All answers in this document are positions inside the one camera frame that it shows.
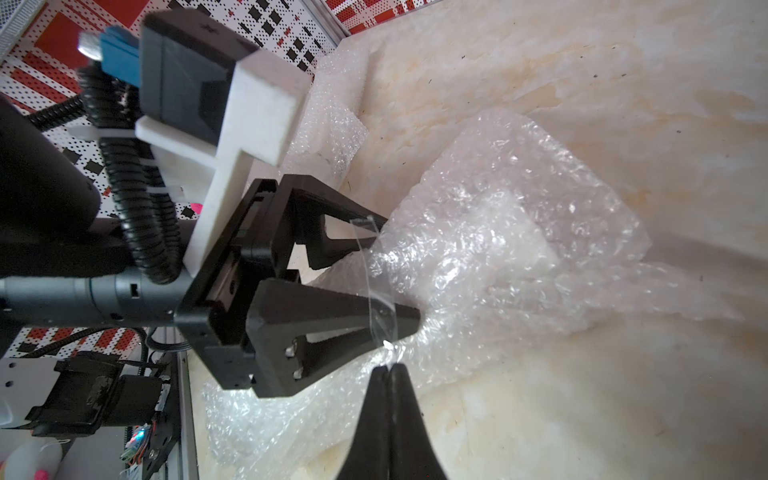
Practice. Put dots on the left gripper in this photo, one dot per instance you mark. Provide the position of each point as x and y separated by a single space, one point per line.
245 314

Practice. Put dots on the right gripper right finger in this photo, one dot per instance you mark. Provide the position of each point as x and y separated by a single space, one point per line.
411 453

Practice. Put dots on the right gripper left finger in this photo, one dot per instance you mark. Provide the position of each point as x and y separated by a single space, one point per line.
368 456

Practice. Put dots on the clear bubble wrap sheet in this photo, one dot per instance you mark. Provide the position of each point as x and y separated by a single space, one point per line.
507 241
330 132

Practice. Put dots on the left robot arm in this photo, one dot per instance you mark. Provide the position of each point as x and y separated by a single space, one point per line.
192 121

